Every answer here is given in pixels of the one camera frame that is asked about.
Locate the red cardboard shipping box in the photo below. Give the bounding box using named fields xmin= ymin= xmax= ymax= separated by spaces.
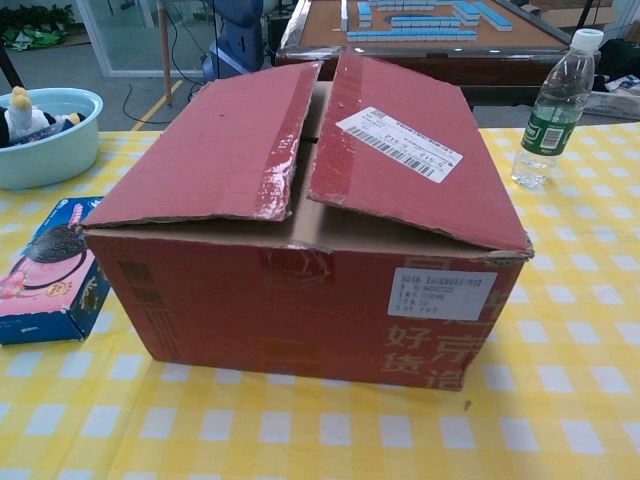
xmin=79 ymin=47 xmax=534 ymax=394

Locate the blue white robot base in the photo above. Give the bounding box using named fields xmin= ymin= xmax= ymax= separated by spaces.
xmin=202 ymin=0 xmax=271 ymax=84

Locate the blue pink cookie box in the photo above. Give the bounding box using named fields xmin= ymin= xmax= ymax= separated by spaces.
xmin=0 ymin=196 xmax=112 ymax=346

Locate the yellow white checkered tablecloth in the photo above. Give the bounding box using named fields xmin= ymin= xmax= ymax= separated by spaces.
xmin=0 ymin=122 xmax=640 ymax=480

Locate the brown mahjong table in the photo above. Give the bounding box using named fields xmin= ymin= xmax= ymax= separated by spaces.
xmin=274 ymin=0 xmax=576 ymax=109

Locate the wooden pole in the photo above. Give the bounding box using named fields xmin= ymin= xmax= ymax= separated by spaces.
xmin=157 ymin=0 xmax=174 ymax=107

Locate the clear water bottle green label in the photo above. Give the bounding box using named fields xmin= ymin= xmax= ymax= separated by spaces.
xmin=510 ymin=28 xmax=604 ymax=190

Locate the light blue plastic basin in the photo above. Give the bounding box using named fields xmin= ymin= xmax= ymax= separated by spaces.
xmin=0 ymin=87 xmax=105 ymax=191

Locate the dark blue snack packet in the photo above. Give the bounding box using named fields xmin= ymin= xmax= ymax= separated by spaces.
xmin=27 ymin=122 xmax=69 ymax=146

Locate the white framed glass partition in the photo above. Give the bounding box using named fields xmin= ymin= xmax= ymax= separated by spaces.
xmin=74 ymin=0 xmax=214 ymax=79

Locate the white plastic basket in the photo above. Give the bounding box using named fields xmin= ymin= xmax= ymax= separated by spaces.
xmin=582 ymin=91 xmax=640 ymax=122

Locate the penguin plush toy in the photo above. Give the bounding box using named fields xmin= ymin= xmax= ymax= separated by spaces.
xmin=0 ymin=85 xmax=87 ymax=149

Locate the black bag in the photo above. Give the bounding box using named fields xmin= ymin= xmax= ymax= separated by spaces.
xmin=596 ymin=38 xmax=640 ymax=94

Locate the green bag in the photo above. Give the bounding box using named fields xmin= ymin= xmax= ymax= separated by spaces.
xmin=1 ymin=24 xmax=69 ymax=52

